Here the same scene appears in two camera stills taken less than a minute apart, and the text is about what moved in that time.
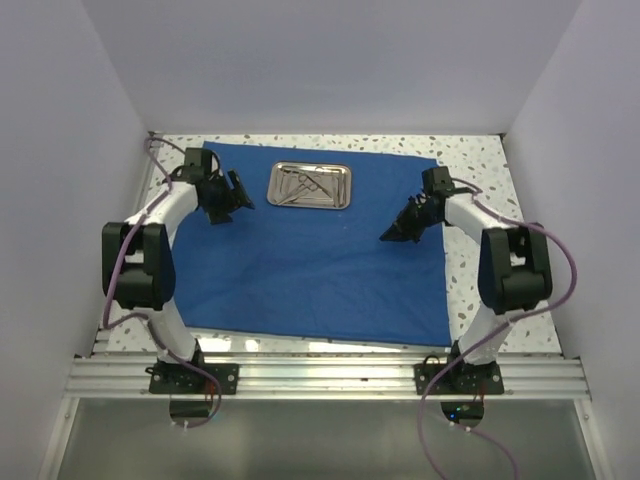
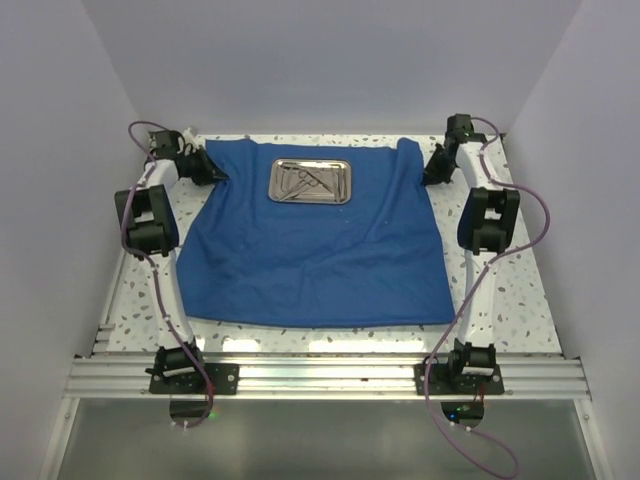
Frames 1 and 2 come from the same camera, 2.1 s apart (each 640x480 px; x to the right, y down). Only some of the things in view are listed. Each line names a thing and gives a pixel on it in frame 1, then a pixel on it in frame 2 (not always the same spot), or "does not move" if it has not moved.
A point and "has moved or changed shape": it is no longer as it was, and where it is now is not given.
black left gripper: (220, 213) -> (211, 173)
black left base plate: (178, 378) does not move
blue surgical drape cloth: (314, 272) has moved or changed shape
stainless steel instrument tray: (310, 185) does not move
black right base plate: (480, 379) does not move
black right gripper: (402, 230) -> (432, 177)
